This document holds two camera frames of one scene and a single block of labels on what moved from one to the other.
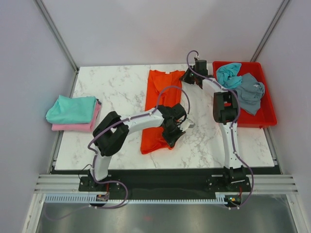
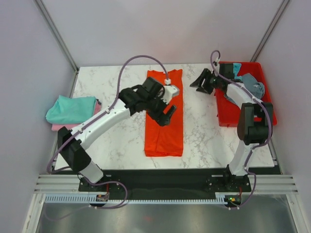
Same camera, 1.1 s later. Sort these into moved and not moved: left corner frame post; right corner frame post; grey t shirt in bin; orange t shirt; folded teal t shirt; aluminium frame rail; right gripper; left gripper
Moved: orange t shirt; right gripper; left gripper
Not moved: right corner frame post; left corner frame post; aluminium frame rail; folded teal t shirt; grey t shirt in bin
